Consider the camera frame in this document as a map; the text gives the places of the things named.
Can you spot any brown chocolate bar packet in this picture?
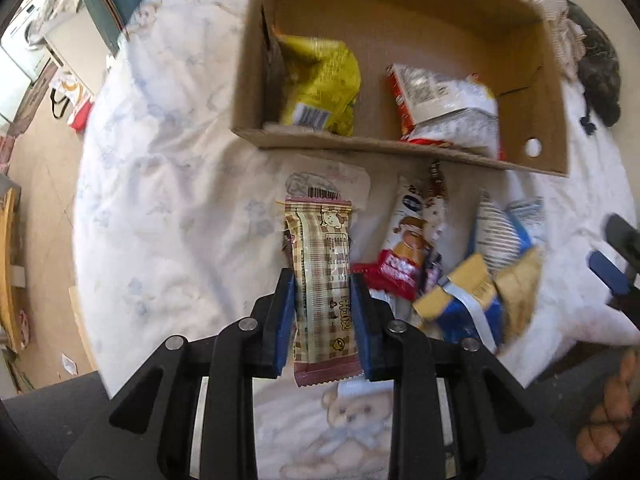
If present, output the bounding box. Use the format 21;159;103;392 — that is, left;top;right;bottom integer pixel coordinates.
427;160;449;211

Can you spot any blue white striped snack packet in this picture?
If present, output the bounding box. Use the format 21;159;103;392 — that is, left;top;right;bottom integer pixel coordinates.
470;190;531;273

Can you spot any kraft paper snack packet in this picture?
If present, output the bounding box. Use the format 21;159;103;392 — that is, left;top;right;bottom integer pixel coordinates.
495;246;545;346

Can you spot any light blue snack packet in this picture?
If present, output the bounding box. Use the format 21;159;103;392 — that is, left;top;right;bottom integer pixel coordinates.
505;196;546;251

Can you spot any white red-edged snack packet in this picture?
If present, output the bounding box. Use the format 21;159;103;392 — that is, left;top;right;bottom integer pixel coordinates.
386;62;503;158

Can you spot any dark cloth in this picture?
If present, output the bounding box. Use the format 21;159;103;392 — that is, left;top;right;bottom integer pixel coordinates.
565;0;623;136

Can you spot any plaid beige snack bar packet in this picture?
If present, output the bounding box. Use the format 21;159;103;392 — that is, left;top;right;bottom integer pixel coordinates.
277;197;363;388

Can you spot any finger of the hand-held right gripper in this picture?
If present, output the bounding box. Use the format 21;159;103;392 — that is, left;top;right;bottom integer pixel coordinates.
587;250;640;333
605;214;640;277

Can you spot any white red cartoon snack packet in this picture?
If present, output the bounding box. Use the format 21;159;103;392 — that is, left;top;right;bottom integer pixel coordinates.
352;175;446;303

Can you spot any white pink-print snack packet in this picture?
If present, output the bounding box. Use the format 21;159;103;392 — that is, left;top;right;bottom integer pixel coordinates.
285;155;372;211

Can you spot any wooden furniture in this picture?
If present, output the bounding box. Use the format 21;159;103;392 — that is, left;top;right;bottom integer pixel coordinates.
0;172;31;356

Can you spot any white floral bed sheet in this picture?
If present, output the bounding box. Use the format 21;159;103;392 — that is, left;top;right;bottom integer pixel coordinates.
72;0;640;480

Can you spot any brown cardboard box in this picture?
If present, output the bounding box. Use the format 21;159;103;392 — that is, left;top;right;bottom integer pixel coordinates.
230;0;571;178

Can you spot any red bag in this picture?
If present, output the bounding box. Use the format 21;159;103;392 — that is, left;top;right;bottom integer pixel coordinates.
67;101;96;133

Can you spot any blue yellow snack packet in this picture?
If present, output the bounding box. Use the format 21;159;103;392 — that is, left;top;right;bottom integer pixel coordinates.
412;252;503;356

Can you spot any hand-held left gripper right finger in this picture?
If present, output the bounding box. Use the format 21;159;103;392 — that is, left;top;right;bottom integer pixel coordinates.
350;272;536;480

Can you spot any white bag with black handles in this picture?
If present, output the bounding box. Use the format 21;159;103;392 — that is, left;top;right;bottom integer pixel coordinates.
50;70;93;121

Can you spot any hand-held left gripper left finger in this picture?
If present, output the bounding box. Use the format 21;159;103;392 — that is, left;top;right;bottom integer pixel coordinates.
107;267;298;480

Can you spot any white appliance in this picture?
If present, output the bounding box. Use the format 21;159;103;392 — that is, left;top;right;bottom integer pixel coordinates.
0;0;66;86

